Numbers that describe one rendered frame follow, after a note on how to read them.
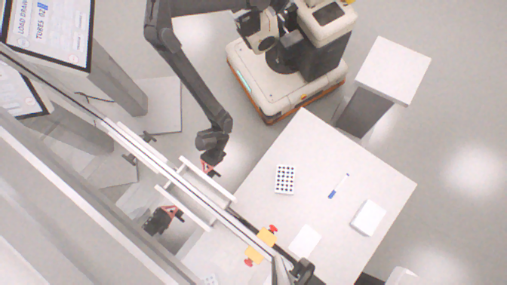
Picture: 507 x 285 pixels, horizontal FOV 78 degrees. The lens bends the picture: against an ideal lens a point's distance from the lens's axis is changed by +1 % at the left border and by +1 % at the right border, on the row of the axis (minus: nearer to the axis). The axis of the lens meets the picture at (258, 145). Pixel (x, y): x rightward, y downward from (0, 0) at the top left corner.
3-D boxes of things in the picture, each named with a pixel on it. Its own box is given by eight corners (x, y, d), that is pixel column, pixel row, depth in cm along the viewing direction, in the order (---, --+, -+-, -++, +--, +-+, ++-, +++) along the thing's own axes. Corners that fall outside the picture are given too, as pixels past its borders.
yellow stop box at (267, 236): (264, 225, 127) (264, 225, 120) (278, 236, 125) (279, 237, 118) (256, 235, 126) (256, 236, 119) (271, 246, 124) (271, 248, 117)
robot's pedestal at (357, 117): (343, 96, 231) (377, 32, 158) (381, 114, 226) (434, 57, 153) (325, 130, 224) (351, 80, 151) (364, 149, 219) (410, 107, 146)
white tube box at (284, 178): (276, 165, 141) (276, 163, 138) (295, 167, 141) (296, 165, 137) (274, 192, 138) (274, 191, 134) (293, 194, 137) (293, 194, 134)
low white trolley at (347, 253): (291, 148, 222) (301, 106, 149) (367, 200, 210) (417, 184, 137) (241, 213, 211) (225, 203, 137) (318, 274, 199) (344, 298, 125)
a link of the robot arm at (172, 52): (170, 22, 86) (152, 21, 93) (156, 36, 84) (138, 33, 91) (238, 124, 116) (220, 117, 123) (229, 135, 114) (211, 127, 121)
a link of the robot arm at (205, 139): (233, 118, 114) (219, 113, 120) (207, 122, 106) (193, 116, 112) (231, 149, 118) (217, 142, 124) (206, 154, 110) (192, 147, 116)
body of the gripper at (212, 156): (198, 157, 121) (204, 144, 117) (213, 148, 129) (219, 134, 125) (211, 167, 120) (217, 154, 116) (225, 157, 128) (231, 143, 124)
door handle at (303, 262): (299, 253, 75) (309, 260, 56) (308, 260, 74) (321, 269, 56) (287, 271, 74) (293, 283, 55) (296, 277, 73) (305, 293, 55)
